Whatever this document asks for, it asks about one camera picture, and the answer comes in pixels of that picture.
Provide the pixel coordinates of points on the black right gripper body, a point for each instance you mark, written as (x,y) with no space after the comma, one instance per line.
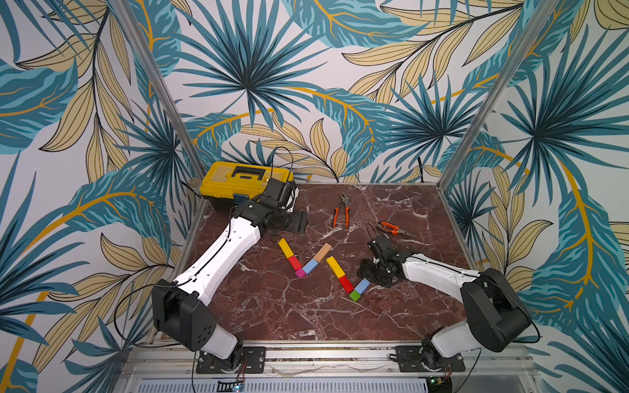
(372,270)

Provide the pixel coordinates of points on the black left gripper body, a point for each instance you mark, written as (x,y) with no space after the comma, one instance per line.
(291,221)

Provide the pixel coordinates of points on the light blue block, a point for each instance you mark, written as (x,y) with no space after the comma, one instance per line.
(310,266)
(362,286)

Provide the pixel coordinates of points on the green small cube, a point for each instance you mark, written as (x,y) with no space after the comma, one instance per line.
(355,295)

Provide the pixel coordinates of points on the red block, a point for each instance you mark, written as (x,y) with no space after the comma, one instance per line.
(346,284)
(294,262)

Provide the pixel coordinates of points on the yellow short block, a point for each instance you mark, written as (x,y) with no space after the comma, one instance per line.
(286,249)

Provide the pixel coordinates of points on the yellow long block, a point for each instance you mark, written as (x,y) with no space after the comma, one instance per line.
(336,268)

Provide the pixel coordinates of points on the natural wood block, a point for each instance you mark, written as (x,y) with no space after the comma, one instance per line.
(321,254)

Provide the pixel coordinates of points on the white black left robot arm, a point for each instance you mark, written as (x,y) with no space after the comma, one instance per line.
(180,307)

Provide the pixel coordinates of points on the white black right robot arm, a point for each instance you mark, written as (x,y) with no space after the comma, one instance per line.
(495,315)

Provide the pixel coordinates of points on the orange needle nose pliers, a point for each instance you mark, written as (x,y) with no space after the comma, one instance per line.
(388,228)

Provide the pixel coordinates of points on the yellow black toolbox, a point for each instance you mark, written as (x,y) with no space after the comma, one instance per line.
(227,184)

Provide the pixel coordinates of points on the orange groove joint pliers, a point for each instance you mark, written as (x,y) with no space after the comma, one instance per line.
(342,207)

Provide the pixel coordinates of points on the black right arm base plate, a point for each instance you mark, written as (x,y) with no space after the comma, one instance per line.
(415,359)

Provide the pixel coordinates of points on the aluminium front rail frame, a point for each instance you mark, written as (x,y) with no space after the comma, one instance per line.
(353,366)

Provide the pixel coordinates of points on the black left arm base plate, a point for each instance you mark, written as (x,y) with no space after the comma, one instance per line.
(247,359)

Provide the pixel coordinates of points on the silver left corner post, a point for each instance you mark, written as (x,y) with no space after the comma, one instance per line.
(131,28)

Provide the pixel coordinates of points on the silver aluminium corner post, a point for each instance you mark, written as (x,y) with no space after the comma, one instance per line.
(541,14)

